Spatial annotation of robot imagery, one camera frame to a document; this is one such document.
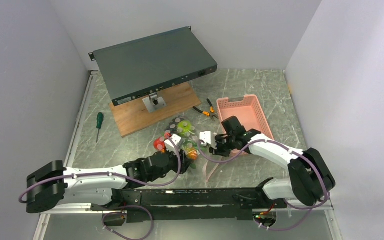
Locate dark grey rack server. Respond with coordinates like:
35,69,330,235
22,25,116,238
89,26,218,107

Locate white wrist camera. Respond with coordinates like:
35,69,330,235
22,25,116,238
164,132,184,152
199,131,217,149

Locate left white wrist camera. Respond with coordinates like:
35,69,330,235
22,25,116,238
164,132,184,152

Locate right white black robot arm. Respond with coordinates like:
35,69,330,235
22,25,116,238
199,116,336,210

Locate orange black pliers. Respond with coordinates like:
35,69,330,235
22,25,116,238
193,98,219,122

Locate metal bracket with knob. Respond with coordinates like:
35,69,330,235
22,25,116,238
142,92,167,113

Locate orange fake fruit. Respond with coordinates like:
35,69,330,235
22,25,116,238
186,149,200,161

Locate clear zip top bag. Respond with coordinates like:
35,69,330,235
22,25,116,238
151,115,220,185

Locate aluminium frame rail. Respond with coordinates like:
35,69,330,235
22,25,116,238
32,70,99,240

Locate green fake apple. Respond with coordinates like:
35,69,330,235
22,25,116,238
177,120,193,138

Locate brown wooden board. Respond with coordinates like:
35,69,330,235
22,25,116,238
109,82,201,137

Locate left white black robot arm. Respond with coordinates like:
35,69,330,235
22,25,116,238
18,150,193,214

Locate green fake bean pod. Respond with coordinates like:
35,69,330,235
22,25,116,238
181,136,203,153

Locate pink perforated plastic basket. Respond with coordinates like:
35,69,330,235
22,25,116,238
216,94,275,140

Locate green handled screwdriver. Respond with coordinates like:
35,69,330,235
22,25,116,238
95,112,104,143

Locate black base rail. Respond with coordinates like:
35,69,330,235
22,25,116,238
90,187,287,223

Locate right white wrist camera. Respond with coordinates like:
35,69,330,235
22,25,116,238
199,131,217,149

